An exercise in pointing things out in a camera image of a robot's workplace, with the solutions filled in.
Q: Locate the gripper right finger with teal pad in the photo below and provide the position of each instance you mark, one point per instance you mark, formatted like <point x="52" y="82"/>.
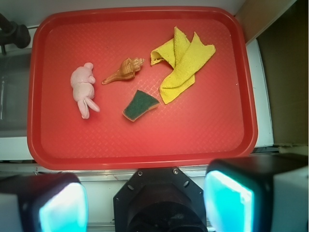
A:
<point x="258" y="193"/>

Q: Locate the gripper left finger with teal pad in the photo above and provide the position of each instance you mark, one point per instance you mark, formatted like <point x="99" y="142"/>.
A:
<point x="43" y="203"/>

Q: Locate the pink plush bunny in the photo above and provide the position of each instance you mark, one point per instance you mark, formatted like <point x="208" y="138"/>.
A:
<point x="81" y="81"/>

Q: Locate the green scouring sponge piece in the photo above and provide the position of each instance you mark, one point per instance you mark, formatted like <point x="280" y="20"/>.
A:
<point x="141" y="103"/>

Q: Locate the red plastic tray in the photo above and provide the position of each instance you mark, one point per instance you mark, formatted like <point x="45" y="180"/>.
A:
<point x="214" y="118"/>

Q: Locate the brown conch seashell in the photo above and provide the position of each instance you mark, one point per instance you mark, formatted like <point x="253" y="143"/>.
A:
<point x="127" y="70"/>

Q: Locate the yellow knitted cloth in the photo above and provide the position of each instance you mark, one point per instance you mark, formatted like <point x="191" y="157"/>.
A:
<point x="186" y="58"/>

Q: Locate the brown cardboard box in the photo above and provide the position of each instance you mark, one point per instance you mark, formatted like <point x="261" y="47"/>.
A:
<point x="284" y="53"/>

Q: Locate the black clamp knob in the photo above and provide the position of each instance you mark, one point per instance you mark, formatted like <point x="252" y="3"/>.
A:
<point x="13" y="33"/>

